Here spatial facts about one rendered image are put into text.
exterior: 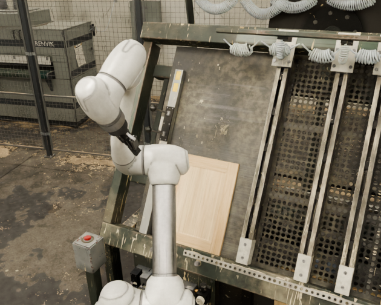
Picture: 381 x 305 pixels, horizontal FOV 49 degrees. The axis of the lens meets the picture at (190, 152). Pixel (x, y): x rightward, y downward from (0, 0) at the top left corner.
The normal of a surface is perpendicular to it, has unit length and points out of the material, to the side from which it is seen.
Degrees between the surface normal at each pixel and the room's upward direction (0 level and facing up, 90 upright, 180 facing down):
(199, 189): 59
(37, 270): 0
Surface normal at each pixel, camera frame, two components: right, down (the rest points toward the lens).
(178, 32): -0.40, -0.14
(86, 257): -0.46, 0.39
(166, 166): 0.04, -0.08
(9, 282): -0.03, -0.90
